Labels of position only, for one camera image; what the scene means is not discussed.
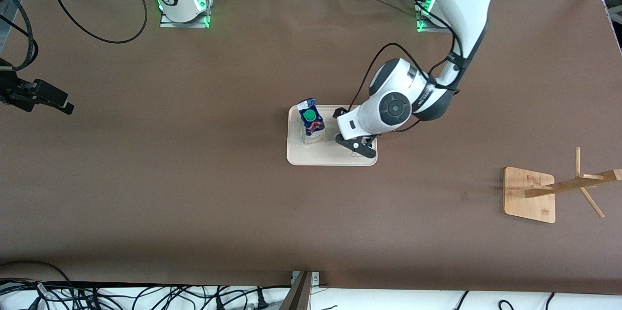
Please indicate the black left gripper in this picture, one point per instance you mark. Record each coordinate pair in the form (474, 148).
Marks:
(341, 112)

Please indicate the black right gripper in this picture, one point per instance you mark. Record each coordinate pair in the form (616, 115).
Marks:
(19, 92)

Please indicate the blue milk carton green cap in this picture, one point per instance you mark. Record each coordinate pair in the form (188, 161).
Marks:
(311, 128)

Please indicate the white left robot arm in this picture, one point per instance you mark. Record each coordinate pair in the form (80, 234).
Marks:
(466, 4)

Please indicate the white tray with rabbit print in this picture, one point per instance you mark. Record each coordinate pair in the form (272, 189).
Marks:
(311, 154)

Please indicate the wooden mug stand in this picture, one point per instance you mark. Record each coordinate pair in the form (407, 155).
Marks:
(527, 198)

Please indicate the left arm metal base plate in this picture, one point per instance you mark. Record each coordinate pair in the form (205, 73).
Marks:
(423, 28)

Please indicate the small metal bracket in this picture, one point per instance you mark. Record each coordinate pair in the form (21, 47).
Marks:
(316, 278)

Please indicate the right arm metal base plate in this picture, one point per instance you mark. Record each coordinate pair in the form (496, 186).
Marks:
(184, 24)

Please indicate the aluminium profile post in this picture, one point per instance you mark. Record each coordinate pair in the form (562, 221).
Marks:
(299, 295)

